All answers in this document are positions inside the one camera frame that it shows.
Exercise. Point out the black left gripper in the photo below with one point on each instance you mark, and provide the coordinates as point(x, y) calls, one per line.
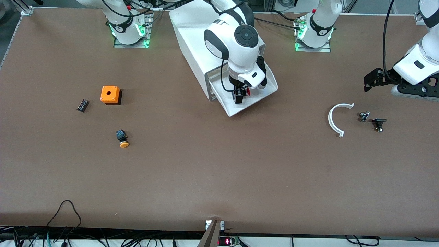
point(387, 77)

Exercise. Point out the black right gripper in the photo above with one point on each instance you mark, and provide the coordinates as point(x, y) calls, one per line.
point(236, 85)

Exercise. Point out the white plastic drawer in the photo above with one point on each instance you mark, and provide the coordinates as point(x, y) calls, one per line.
point(255, 97)

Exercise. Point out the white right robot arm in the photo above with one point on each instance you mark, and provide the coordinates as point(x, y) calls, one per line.
point(240, 55)

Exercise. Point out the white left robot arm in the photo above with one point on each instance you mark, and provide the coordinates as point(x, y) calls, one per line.
point(322, 20)

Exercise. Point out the white drawer cabinet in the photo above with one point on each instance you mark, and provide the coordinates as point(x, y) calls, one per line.
point(185, 31)

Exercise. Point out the orange push button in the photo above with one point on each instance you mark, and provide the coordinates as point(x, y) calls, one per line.
point(123, 144)

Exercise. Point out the small grey metal part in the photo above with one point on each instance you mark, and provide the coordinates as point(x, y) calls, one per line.
point(363, 117)

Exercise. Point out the white curved plastic piece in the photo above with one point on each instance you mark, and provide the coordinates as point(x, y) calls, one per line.
point(330, 119)

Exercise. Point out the orange box with hole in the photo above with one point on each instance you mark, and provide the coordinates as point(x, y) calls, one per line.
point(115, 96)

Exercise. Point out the device with red light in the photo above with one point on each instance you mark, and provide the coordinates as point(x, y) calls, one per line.
point(228, 241)

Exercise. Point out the small black electrical component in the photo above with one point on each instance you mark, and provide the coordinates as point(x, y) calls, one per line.
point(82, 105)

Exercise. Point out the black switch component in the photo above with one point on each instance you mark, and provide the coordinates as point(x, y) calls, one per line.
point(379, 121)

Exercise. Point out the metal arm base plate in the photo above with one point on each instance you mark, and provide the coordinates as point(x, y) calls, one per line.
point(322, 50)
point(137, 45)

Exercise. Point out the aluminium corner bracket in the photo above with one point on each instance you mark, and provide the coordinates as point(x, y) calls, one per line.
point(27, 10)
point(417, 18)

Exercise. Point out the grey aluminium mount bar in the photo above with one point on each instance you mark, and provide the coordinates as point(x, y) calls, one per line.
point(209, 236)

